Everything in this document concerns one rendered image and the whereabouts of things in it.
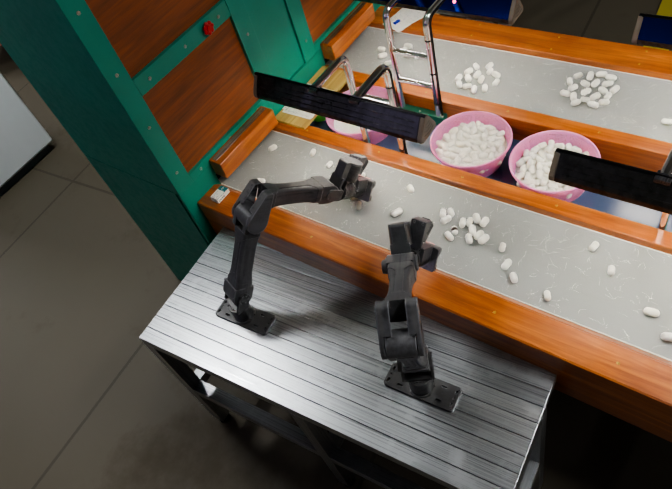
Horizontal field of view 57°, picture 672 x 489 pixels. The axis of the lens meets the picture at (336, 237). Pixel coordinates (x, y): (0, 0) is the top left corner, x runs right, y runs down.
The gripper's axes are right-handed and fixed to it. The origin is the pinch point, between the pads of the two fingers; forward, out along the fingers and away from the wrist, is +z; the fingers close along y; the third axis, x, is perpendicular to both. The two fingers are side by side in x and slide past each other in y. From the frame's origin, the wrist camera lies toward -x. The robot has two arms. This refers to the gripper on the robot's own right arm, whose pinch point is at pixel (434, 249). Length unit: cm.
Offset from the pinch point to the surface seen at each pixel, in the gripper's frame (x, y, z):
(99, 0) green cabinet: -48, 89, -48
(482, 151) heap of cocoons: -23.7, 9.2, 42.3
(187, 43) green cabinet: -40, 88, -18
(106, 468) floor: 126, 104, -22
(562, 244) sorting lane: -7.6, -28.3, 20.7
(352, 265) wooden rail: 11.7, 21.5, -5.8
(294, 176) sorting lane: -2, 63, 15
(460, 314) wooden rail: 12.4, -14.4, -6.6
